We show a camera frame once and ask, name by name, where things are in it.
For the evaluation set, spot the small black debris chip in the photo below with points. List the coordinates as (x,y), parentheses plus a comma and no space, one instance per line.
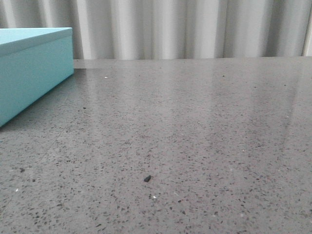
(147,179)

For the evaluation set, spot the grey pleated curtain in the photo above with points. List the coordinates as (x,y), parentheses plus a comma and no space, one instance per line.
(172,29)

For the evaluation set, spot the light blue plastic box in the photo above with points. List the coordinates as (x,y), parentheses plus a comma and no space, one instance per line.
(32,62)

